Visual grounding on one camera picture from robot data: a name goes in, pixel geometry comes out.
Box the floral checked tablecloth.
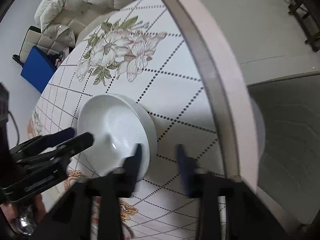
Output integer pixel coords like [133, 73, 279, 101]
[27, 0, 252, 239]

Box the small white floral bowl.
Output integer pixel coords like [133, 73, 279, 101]
[76, 93, 151, 180]

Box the white dining chair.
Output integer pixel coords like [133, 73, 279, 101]
[12, 26, 42, 66]

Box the person's left hand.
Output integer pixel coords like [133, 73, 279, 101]
[1, 194, 47, 237]

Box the white puffer jacket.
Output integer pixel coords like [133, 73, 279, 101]
[34, 0, 135, 47]

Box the grey padded chair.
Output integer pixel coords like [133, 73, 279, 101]
[248, 72, 319, 239]

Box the large white floral bowl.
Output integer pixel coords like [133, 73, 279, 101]
[76, 93, 158, 183]

